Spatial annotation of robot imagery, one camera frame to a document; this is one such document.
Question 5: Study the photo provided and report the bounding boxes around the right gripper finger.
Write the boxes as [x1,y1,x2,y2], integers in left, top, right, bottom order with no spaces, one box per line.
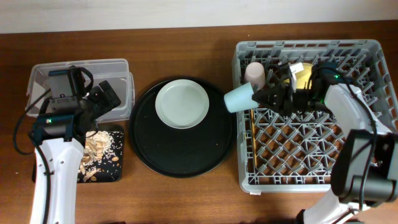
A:
[255,86,279,96]
[252,95,277,110]

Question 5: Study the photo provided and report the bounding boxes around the wooden chopstick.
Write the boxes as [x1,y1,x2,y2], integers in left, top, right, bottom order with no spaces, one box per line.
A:
[249,109,257,169]
[249,109,257,158]

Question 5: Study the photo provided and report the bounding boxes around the yellow bowl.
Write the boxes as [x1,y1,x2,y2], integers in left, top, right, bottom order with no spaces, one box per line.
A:
[288,62,313,90]

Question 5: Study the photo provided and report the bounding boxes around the pink cup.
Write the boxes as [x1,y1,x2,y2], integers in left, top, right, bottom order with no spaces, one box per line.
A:
[244,62,266,90]

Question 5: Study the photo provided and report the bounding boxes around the light blue cup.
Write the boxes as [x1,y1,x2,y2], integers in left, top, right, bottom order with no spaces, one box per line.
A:
[224,83,259,113]

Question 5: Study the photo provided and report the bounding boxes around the food scraps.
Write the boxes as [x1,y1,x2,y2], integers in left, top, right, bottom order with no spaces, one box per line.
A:
[77,131,124,184]

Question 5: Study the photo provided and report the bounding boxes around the grey round plate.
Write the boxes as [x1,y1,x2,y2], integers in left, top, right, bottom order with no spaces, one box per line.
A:
[155,79,210,129]

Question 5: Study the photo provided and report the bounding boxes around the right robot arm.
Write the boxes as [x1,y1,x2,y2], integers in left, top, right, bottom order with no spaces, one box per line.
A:
[252,62,397,223]

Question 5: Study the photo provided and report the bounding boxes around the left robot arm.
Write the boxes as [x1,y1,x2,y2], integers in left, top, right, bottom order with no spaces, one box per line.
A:
[29,66,121,223]

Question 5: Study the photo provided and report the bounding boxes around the clear plastic waste bin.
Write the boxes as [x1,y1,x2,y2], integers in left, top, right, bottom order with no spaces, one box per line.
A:
[26,58,135,123]

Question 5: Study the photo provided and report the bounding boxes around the grey dishwasher rack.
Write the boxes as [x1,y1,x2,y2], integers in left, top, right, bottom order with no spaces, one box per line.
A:
[232,39,397,194]

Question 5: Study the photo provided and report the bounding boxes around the white label on bin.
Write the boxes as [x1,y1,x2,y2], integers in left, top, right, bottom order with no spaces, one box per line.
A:
[31,82,46,108]

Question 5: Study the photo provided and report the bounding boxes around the black rectangular tray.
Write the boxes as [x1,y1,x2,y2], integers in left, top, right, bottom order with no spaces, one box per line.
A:
[41,124,125,184]

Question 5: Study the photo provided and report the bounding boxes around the round black serving tray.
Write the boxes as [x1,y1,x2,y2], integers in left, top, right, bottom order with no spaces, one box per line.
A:
[129,78,236,178]

